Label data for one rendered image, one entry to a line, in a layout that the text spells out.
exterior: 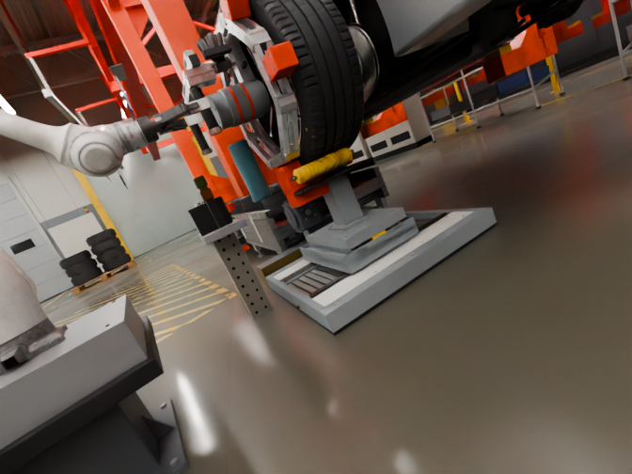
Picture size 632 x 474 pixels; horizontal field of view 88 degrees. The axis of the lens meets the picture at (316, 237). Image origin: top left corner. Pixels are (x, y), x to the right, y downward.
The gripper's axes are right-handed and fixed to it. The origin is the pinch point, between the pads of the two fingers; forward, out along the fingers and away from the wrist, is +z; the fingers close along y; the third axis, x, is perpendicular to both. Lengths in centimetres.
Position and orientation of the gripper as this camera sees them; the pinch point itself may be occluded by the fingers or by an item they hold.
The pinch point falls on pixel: (204, 109)
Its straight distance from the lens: 118.7
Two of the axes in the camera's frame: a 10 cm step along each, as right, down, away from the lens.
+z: 8.3, -4.5, 3.3
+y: 3.9, 0.4, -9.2
